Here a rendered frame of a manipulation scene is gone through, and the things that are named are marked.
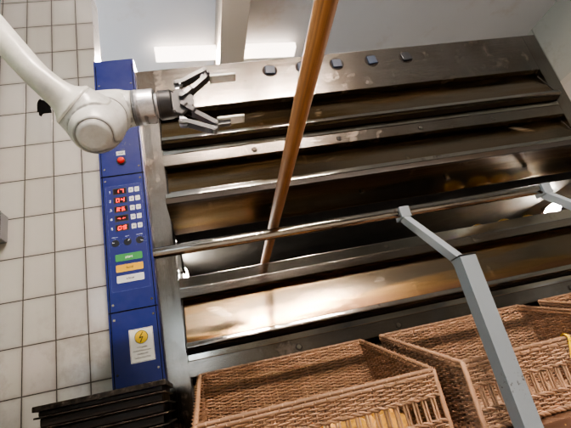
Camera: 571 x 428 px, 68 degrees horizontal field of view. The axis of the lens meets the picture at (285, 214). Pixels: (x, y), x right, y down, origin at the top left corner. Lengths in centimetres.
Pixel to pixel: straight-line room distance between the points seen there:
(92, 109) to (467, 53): 182
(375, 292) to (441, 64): 116
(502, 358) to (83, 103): 102
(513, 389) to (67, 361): 125
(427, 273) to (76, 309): 124
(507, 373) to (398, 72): 145
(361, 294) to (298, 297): 23
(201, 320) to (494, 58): 181
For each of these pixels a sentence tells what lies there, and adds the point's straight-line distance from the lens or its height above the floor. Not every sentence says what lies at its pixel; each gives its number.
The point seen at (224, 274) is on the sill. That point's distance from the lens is 153.
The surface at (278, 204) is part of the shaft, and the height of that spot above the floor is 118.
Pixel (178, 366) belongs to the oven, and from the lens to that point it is 149.
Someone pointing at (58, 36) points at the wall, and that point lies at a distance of 221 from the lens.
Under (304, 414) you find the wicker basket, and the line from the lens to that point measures 99.
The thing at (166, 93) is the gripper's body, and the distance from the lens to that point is 115.
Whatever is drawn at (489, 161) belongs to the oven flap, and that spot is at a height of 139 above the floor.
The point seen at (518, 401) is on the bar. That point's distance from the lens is 104.
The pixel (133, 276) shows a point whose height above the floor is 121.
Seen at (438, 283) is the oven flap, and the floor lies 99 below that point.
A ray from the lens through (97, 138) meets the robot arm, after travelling 96.
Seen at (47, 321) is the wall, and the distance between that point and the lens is 162.
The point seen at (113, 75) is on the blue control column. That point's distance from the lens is 197.
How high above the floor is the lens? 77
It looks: 21 degrees up
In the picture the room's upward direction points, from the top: 13 degrees counter-clockwise
